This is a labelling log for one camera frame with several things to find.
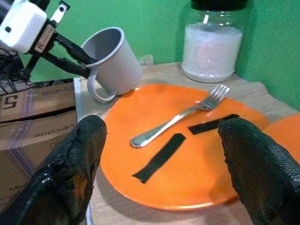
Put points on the black tape strip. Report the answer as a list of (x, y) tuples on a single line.
[(159, 158), (206, 126)]

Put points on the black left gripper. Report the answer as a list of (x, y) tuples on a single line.
[(45, 37)]

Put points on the glass jar with white sugar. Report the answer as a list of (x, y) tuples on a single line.
[(211, 51)]

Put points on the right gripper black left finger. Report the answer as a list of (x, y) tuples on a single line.
[(61, 168)]

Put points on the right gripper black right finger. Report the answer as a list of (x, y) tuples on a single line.
[(262, 168)]

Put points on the taped brown cardboard box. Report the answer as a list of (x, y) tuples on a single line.
[(28, 145)]

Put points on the printed brown cardboard box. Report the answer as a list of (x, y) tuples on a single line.
[(47, 98)]

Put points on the silver metal fork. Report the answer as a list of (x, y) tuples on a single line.
[(164, 126)]

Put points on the large orange plate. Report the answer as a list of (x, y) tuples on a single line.
[(187, 164)]

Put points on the grey white mug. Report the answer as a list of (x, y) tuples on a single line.
[(117, 70)]

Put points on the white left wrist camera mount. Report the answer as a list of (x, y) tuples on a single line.
[(21, 25)]

